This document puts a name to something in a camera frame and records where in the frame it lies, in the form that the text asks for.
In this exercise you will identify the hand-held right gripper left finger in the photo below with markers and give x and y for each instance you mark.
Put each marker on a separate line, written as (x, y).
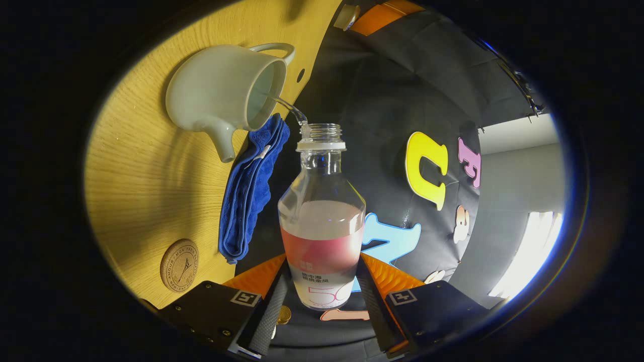
(271, 306)

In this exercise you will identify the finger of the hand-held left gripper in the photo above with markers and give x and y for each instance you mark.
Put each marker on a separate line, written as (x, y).
(382, 17)

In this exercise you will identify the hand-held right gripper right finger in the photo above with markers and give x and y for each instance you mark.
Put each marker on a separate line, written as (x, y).
(375, 306)

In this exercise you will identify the clear water bottle pink label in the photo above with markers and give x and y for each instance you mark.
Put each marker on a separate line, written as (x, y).
(322, 226)

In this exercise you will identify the round cork coaster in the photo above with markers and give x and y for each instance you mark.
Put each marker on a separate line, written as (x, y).
(179, 265)

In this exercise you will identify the white teacup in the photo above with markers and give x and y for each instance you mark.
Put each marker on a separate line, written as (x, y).
(211, 90)

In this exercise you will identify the blue towel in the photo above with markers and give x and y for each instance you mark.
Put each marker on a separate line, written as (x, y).
(249, 201)

